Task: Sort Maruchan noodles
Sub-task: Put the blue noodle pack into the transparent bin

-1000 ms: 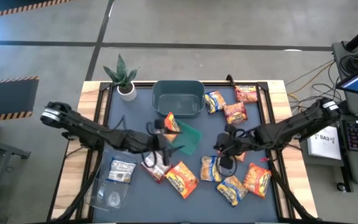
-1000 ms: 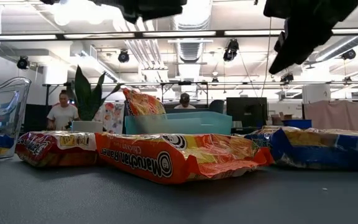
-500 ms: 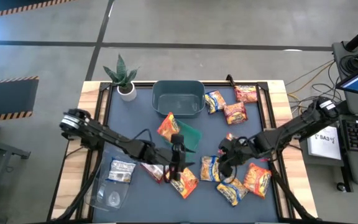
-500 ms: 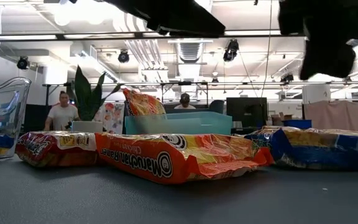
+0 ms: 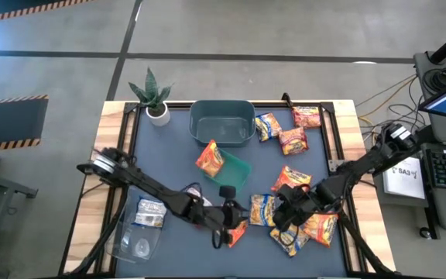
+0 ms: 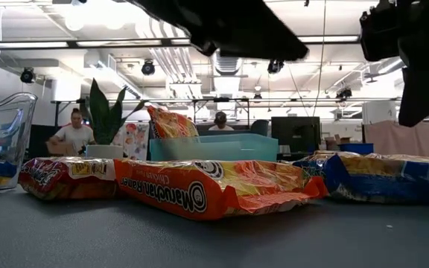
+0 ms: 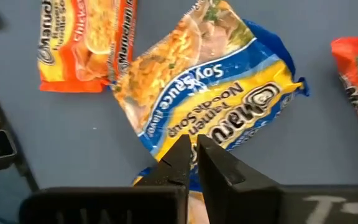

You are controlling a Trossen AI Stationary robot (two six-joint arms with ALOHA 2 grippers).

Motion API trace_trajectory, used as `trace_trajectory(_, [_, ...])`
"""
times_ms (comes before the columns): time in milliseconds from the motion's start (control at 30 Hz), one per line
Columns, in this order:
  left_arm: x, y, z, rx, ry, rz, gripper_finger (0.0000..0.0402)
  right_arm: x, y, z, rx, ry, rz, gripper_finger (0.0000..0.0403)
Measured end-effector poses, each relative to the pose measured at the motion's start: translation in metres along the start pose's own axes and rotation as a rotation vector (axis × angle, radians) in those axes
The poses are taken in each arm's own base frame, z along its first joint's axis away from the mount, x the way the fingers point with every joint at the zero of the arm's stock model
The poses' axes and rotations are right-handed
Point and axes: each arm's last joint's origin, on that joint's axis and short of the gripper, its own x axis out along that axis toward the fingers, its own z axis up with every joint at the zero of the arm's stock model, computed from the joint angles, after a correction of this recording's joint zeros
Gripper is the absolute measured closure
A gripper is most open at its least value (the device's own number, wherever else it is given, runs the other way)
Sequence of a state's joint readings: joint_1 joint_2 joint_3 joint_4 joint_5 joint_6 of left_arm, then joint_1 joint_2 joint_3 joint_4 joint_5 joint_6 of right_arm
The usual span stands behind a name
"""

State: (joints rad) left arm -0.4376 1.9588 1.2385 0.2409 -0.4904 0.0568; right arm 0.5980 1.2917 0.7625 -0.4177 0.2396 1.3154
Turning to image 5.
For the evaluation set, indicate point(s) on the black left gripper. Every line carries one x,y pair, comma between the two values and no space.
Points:
217,217

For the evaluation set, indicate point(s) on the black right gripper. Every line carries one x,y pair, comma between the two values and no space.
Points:
298,203

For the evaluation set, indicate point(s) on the orange chicken ramen packet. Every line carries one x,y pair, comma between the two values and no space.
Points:
239,234
321,230
290,178
209,159

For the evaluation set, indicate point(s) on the blue ramen packet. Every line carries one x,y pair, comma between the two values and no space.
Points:
290,248
268,127
261,211
150,212

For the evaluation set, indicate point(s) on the red beef ramen packet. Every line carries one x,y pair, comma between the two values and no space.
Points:
306,117
293,141
194,190

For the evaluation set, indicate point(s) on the clear plastic bin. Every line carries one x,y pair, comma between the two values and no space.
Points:
138,244

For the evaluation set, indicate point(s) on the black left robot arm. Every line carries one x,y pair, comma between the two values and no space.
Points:
157,190

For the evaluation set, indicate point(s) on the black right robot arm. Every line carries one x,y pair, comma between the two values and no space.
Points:
362,162

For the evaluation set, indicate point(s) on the green plastic tray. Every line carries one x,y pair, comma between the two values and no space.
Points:
232,172

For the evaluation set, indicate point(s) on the dark teal plastic bin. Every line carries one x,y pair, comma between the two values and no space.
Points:
223,128

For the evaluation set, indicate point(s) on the black clamp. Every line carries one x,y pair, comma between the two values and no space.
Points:
286,99

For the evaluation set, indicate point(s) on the snake plant in white pot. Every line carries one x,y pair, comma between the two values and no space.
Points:
158,116

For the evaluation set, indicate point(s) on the white SA3 paper sign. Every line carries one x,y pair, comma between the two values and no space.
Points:
405,178

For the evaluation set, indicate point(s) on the black caster wheel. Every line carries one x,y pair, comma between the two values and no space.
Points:
425,232

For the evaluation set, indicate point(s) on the black diagonal strut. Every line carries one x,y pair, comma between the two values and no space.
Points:
426,133

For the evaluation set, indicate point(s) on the grey desk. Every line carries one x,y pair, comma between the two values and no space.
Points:
14,189

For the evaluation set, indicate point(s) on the dark hazard-striped floor mat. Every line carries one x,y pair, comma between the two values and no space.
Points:
10,120

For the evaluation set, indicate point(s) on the grey metal bracket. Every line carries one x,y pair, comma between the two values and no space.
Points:
335,164

